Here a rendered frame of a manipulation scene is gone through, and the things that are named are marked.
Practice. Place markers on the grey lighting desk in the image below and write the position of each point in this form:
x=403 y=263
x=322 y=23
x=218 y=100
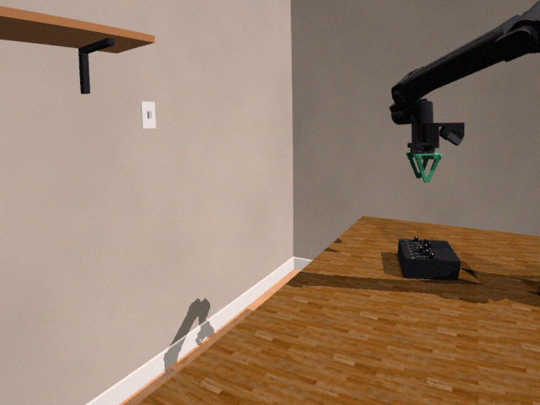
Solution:
x=438 y=261

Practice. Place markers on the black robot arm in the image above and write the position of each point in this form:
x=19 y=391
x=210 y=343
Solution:
x=514 y=38

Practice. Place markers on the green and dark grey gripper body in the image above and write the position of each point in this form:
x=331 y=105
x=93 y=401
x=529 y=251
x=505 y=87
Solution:
x=418 y=140

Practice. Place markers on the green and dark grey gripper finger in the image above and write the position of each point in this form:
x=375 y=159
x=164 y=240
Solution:
x=419 y=157
x=410 y=158

